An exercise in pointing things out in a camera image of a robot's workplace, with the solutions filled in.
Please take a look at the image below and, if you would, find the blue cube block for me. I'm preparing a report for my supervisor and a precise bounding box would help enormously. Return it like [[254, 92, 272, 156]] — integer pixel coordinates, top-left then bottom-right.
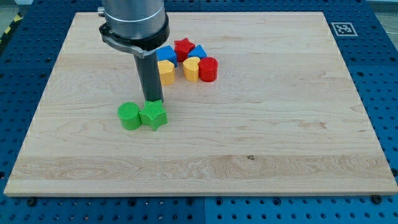
[[156, 45, 178, 67]]

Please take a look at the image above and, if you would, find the white fiducial marker tag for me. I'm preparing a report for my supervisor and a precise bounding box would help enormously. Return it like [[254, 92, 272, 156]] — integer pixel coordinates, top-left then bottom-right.
[[331, 22, 358, 37]]

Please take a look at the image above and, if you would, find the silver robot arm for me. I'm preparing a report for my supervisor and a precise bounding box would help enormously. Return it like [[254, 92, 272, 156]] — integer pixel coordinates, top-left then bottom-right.
[[98, 0, 170, 59]]

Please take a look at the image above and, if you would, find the wooden board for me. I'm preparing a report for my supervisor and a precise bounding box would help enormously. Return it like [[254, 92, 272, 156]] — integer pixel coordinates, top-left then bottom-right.
[[4, 12, 397, 197]]

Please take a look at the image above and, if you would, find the yellow heart block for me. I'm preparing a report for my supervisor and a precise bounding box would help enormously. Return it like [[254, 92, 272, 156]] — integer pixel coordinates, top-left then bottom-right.
[[183, 57, 200, 83]]

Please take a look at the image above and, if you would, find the red cylinder block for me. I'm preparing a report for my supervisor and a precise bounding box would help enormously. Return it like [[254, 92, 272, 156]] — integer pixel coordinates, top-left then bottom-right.
[[198, 57, 218, 82]]

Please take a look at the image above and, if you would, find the green cylinder block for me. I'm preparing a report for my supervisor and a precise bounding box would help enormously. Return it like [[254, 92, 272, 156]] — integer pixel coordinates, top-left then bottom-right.
[[118, 102, 142, 130]]

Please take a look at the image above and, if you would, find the yellow hexagon block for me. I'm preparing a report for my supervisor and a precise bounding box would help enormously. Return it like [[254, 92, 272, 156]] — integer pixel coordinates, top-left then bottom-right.
[[158, 60, 175, 86]]

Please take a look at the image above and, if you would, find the red star block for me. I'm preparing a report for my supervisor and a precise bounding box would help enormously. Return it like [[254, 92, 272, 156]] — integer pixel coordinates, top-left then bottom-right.
[[174, 38, 196, 62]]

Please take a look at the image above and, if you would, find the green star block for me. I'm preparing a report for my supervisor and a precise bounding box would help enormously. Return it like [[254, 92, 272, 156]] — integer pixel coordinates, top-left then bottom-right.
[[139, 100, 168, 131]]

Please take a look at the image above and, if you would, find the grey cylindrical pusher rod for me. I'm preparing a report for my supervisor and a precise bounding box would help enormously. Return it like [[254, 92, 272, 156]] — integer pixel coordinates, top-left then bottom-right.
[[134, 52, 164, 102]]

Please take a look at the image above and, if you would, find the blue triangle block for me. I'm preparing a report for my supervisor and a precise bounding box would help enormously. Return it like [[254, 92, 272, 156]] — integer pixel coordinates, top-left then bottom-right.
[[188, 45, 207, 59]]

